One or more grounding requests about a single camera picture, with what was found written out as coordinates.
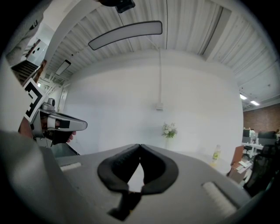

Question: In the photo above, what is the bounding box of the white wall conduit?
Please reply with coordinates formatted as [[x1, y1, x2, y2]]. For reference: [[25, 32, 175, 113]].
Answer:
[[158, 46, 164, 103]]

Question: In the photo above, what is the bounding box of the yellow-green drink bottle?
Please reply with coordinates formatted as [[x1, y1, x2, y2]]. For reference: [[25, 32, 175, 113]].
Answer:
[[209, 144, 222, 168]]

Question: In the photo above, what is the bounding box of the brown wooden cabinet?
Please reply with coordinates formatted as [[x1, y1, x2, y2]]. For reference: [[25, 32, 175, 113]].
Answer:
[[226, 145, 254, 185]]

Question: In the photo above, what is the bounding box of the person's left hand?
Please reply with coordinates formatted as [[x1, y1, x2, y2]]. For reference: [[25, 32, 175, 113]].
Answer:
[[65, 130, 77, 143]]

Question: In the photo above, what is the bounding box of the person's left forearm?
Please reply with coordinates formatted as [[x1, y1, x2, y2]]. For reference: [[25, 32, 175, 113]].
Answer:
[[17, 116, 34, 139]]

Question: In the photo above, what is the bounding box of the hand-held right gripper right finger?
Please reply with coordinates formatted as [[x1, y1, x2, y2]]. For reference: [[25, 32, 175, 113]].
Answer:
[[139, 143, 179, 195]]

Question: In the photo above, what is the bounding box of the white office desk with monitors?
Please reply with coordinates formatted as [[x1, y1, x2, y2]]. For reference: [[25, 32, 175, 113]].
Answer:
[[241, 128, 280, 154]]

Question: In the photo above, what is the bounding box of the black office chair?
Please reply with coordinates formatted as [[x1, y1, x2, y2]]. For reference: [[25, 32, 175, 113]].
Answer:
[[242, 143, 280, 198]]

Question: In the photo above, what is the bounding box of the small ceiling light panel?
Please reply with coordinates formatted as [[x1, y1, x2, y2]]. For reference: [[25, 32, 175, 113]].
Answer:
[[55, 59, 71, 76]]

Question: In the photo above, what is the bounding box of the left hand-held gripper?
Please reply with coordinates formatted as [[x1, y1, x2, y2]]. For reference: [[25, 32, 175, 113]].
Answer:
[[22, 78, 88, 147]]

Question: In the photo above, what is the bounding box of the dark staircase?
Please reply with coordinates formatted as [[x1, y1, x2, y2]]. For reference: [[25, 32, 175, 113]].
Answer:
[[10, 60, 42, 86]]

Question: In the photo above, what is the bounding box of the black head-worn camera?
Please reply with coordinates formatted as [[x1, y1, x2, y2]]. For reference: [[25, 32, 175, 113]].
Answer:
[[98, 0, 136, 14]]

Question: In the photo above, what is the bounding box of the long ceiling light panel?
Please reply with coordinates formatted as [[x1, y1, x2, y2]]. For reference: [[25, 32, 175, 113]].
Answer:
[[87, 20, 163, 51]]

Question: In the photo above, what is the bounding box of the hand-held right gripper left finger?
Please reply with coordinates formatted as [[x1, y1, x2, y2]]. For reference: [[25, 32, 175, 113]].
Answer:
[[97, 143, 140, 193]]

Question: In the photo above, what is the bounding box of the white ribbed vase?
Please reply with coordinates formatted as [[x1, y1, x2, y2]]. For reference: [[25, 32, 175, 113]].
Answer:
[[164, 136, 174, 151]]

